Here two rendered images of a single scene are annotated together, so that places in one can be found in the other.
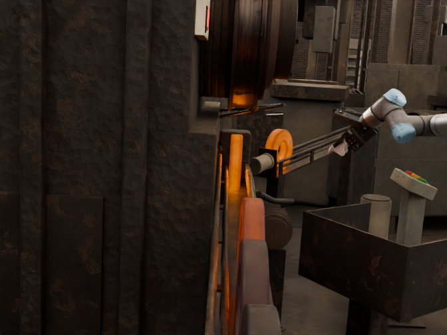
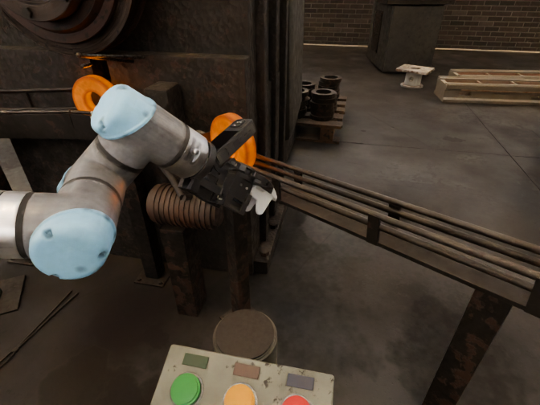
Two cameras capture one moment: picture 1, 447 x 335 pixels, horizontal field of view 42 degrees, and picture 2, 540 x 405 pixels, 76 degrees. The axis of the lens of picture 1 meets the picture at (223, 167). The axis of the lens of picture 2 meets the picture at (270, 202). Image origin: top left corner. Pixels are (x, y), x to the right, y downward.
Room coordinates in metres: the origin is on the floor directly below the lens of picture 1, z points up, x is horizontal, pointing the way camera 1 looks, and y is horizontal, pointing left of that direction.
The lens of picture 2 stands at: (2.41, -1.00, 1.07)
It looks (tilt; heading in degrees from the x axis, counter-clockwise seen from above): 33 degrees down; 102
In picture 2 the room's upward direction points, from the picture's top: straight up
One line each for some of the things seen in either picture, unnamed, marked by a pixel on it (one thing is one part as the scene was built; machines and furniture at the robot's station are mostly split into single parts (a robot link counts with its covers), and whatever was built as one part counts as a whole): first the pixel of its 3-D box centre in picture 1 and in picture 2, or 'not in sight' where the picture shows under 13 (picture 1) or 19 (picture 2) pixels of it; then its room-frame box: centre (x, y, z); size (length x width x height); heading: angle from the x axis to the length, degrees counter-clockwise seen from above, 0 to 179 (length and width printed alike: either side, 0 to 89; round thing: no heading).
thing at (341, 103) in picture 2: not in sight; (274, 95); (1.82, 1.92, 0.22); 1.20 x 0.81 x 0.44; 178
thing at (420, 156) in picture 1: (409, 163); not in sight; (4.10, -1.31, 0.39); 1.03 x 0.83 x 0.77; 105
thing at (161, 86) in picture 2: (232, 167); (168, 123); (1.87, -0.03, 0.68); 0.11 x 0.08 x 0.24; 90
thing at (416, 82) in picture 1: (414, 121); not in sight; (5.75, -1.85, 0.55); 1.10 x 0.53 x 1.10; 20
